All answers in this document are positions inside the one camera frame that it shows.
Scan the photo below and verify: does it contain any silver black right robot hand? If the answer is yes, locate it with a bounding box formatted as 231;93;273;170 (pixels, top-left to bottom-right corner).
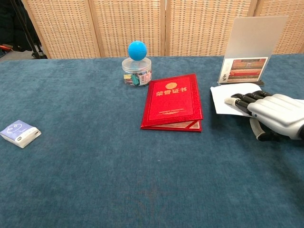
224;91;304;142

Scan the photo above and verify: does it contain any red patterned picture card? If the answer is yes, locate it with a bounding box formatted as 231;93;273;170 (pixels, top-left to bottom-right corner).
218;57;269;84

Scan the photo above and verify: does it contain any clear acrylic sign holder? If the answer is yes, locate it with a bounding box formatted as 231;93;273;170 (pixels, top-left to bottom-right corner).
217;15;289;86

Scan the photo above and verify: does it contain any woven rattan screen panel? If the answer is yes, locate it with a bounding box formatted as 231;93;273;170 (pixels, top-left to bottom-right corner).
164;0;258;57
88;0;166;58
253;0;304;56
21;0;102;59

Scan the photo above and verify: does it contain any red honour certificate folder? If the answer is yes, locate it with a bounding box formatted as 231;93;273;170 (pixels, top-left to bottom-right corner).
140;74;204;133

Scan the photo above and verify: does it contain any clear plastic jar with clips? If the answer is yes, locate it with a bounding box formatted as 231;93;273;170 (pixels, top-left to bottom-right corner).
122;58;152;87

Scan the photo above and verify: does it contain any blue ball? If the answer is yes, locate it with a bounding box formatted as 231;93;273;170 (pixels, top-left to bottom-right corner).
128;40;148;61

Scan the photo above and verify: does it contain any blue felt table mat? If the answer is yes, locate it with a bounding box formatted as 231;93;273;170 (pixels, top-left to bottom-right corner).
0;55;304;228

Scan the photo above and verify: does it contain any black tripod stand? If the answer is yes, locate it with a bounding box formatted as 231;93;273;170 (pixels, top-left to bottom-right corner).
9;0;48;59

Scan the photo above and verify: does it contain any small blue white box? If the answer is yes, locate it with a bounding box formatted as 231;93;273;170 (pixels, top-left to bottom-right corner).
0;119;42;149

